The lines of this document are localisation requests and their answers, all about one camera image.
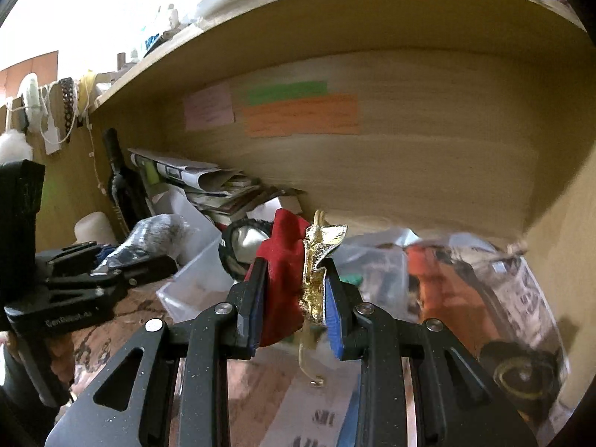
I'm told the black rimmed silver object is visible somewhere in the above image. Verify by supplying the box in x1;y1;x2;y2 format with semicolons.
218;218;273;282

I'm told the red pouch with gold trim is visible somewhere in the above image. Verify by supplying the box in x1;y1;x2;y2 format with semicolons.
257;209;348;363

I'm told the clear plastic storage box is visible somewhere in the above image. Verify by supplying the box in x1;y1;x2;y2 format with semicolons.
156;239;234;323

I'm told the grey fuzzy soft object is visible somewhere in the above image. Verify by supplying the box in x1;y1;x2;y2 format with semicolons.
94;214;193;272

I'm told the orange paper note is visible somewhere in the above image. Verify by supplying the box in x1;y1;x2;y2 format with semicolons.
241;94;359;137

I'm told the white mug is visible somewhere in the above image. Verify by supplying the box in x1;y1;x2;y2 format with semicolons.
74;212;118;245

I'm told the orange car print poster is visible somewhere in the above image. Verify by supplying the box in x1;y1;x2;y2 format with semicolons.
343;227;572;443

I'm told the green paper note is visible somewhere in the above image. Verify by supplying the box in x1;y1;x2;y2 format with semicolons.
244;81;328;106

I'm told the dark wine bottle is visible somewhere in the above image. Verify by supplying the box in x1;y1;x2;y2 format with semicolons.
103;128;152;233

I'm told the pink paper note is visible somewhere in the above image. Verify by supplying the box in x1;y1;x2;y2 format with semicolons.
183;82;235;131

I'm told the stack of papers and magazines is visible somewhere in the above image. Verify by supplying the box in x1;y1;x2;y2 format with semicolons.
129;148;303;228

